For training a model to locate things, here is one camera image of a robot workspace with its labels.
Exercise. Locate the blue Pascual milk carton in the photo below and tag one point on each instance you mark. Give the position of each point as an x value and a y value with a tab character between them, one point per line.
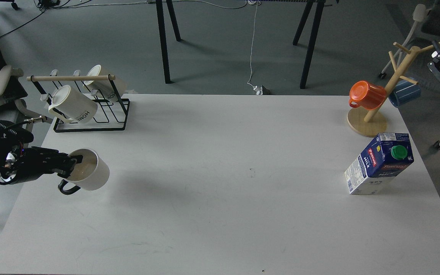
386	156

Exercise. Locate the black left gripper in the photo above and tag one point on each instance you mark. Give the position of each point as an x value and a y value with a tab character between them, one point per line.
35	162

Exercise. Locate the white power strip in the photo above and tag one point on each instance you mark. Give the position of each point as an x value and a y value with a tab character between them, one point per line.
261	90

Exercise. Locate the white chair right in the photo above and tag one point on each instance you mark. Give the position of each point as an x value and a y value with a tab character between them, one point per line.
429	20

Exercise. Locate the black table legs left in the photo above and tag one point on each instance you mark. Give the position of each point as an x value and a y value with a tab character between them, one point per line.
162	34

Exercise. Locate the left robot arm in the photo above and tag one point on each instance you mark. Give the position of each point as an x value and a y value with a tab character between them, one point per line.
12	140

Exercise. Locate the cream mug rear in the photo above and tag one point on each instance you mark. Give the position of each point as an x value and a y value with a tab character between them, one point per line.
105	88

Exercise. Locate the orange plastic cup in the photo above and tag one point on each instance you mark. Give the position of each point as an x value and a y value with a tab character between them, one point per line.
367	95

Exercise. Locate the cream HOME mug front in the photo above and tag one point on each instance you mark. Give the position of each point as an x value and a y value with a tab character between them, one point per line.
70	105

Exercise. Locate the black wire mug rack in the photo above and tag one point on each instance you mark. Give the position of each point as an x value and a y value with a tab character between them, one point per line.
110	116

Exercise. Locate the wooden mug tree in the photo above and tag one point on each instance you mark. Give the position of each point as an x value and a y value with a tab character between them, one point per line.
370	122

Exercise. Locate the white mug black handle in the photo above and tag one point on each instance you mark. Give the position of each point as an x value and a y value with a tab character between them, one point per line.
90	174

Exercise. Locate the black table legs right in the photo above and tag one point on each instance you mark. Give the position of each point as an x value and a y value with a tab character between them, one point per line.
313	35

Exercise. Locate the black table legs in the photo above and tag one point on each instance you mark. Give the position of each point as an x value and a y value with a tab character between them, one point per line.
313	35
162	34

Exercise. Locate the blue striped cup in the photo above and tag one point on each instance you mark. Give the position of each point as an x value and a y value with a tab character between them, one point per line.
404	92

